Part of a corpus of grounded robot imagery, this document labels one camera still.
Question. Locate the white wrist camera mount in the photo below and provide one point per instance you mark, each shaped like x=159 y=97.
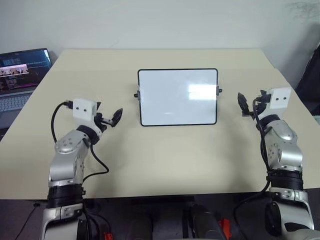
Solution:
x=280 y=98
x=83 y=108

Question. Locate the dark rounded shape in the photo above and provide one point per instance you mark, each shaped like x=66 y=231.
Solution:
x=203 y=222

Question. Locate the small red object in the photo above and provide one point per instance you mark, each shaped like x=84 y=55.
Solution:
x=224 y=225

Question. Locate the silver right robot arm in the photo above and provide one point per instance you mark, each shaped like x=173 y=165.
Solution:
x=285 y=147

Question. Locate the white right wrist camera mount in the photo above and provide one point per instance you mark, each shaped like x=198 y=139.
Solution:
x=280 y=98

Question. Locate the open grey laptop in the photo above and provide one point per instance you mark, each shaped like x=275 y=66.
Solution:
x=20 y=70

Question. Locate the black table frame bar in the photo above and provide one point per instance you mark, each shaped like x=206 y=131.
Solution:
x=162 y=199

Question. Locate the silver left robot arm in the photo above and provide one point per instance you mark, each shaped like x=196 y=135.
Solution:
x=67 y=145

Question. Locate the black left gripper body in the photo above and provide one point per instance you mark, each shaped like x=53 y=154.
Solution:
x=101 y=122

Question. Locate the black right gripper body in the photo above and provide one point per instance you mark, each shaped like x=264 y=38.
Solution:
x=260 y=110

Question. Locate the large black object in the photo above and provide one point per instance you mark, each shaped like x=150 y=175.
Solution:
x=310 y=70

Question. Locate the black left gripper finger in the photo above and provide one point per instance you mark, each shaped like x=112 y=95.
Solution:
x=98 y=105
x=117 y=118

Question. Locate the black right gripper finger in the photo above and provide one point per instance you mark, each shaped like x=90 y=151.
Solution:
x=244 y=103

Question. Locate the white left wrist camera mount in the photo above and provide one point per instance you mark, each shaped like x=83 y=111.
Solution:
x=83 y=108

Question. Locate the pale teal object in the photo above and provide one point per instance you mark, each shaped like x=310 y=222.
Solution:
x=317 y=122

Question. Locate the black-framed small whiteboard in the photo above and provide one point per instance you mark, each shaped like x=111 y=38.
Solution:
x=175 y=100

